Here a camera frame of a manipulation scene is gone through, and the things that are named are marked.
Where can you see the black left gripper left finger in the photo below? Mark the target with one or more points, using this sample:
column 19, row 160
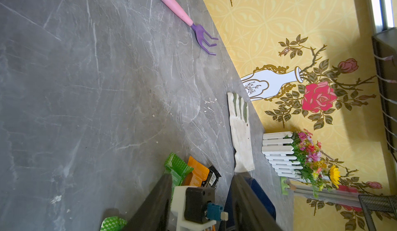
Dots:
column 153, row 214

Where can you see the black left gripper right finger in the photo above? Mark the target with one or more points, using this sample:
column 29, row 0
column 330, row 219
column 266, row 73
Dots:
column 249, row 213

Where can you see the dark blue storage box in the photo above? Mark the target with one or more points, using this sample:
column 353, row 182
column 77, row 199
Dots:
column 229, row 225

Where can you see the green cookie packet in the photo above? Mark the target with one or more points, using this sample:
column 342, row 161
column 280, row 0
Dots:
column 113, row 224
column 178, row 169

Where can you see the white fence flower pot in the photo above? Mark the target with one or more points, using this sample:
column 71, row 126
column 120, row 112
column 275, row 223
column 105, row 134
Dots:
column 295, row 155

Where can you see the white fabric garden glove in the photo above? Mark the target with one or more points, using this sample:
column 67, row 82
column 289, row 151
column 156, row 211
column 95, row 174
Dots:
column 241, row 133

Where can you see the pink purple garden rake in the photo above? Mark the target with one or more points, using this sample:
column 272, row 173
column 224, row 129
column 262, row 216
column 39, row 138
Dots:
column 198, row 29

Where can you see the black wire mesh basket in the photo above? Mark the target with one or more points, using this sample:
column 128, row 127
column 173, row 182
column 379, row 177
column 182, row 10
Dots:
column 382, row 206

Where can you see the grey wall shelf tray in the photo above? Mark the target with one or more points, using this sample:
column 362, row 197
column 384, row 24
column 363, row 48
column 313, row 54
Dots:
column 385, row 55

